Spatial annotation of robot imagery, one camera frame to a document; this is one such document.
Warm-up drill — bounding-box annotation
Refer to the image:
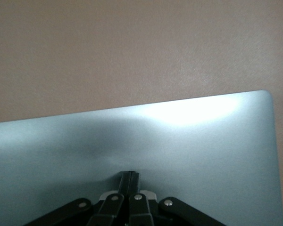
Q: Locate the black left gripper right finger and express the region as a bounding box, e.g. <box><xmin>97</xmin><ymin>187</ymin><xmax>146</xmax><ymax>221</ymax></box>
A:
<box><xmin>128</xmin><ymin>171</ymin><xmax>225</xmax><ymax>226</ymax></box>

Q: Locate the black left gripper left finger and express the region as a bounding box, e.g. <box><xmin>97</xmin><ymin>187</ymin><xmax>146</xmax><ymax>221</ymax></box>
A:
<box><xmin>25</xmin><ymin>171</ymin><xmax>132</xmax><ymax>226</ymax></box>

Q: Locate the grey laptop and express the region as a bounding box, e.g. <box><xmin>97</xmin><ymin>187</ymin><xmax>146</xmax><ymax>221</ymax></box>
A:
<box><xmin>0</xmin><ymin>89</ymin><xmax>283</xmax><ymax>226</ymax></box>

